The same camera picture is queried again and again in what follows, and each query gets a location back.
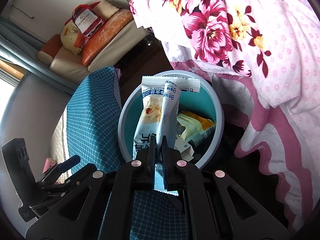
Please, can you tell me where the light blue milk carton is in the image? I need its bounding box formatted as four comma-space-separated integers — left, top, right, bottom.
174, 126, 217, 162

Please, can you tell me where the white blue snack wrapper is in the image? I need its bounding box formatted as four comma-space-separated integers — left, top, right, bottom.
133, 76, 201, 196

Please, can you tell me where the pink snack wrapper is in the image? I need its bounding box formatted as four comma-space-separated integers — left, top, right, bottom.
42, 158, 57, 174

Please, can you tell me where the teal round trash bin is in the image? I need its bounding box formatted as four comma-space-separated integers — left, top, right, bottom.
118, 70, 225, 169

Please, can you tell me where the teal and beige mattress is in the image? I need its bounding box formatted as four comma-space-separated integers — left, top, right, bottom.
50, 67, 188, 239

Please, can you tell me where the yellow green snack bag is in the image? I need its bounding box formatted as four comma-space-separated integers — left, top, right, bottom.
177, 111, 216, 146

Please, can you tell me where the yellow plush toy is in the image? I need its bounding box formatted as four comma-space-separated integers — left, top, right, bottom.
60, 21, 85, 55

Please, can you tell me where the cream and orange armchair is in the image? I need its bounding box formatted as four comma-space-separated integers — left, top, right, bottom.
36, 9, 148, 84

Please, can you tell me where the beige cushion on armchair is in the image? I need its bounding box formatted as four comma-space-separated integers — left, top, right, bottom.
93, 0, 119, 21

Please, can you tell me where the pink floral quilt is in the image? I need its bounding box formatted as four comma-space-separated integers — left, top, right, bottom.
130, 0, 319, 232

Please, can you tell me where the teal window frame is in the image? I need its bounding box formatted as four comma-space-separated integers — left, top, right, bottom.
1, 17, 78, 95

